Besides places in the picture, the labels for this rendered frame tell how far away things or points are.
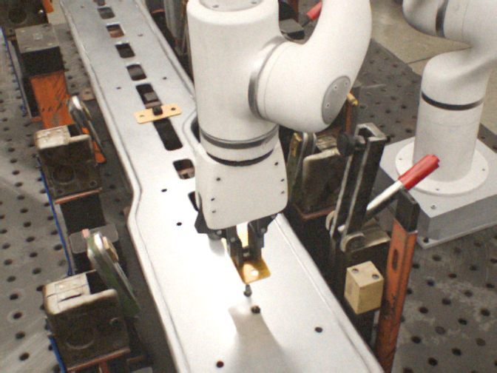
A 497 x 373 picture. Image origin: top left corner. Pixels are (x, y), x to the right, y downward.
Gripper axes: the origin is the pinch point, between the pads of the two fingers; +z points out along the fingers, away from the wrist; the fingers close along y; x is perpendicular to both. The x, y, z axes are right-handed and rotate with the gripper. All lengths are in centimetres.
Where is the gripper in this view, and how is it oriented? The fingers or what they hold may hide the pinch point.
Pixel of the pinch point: (245, 243)
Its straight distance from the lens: 78.1
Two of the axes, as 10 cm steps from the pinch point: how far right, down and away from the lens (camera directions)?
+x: 3.7, 5.8, -7.2
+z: 0.3, 7.7, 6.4
